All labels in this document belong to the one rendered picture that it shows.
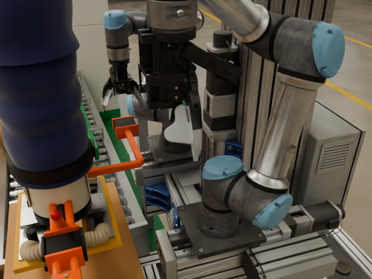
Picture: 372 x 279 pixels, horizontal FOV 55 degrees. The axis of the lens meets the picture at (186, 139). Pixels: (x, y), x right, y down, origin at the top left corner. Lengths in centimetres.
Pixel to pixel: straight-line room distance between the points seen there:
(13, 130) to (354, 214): 254
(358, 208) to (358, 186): 30
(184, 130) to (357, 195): 273
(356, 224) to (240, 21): 229
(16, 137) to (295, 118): 68
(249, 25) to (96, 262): 83
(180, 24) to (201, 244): 74
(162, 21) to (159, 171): 106
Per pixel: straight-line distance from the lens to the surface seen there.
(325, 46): 86
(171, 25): 53
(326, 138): 132
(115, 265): 121
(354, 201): 315
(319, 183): 143
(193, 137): 57
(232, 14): 82
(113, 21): 121
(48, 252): 93
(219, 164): 104
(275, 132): 92
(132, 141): 129
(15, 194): 229
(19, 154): 98
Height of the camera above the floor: 185
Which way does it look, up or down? 31 degrees down
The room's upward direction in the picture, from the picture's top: straight up
